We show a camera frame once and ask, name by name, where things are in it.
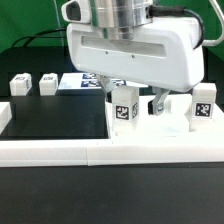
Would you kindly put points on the white marker sheet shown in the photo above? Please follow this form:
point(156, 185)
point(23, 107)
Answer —
point(75, 81)

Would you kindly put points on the white U-shaped fence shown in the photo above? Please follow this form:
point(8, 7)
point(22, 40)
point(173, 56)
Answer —
point(168, 148)

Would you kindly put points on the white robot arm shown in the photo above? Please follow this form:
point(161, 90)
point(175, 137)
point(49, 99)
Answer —
point(117, 19)

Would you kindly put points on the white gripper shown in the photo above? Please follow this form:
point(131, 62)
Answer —
point(163, 54)

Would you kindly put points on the white square tabletop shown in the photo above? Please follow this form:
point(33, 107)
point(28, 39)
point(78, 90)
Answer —
point(174, 120)

